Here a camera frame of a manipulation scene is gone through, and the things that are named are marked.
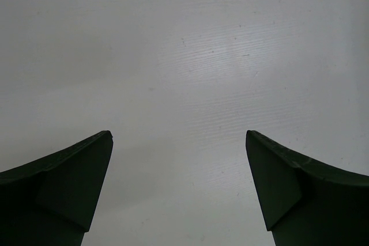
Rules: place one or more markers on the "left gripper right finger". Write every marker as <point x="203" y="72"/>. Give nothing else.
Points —
<point x="305" y="201"/>

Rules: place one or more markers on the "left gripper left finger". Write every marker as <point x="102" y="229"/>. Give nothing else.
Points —
<point x="52" y="200"/>

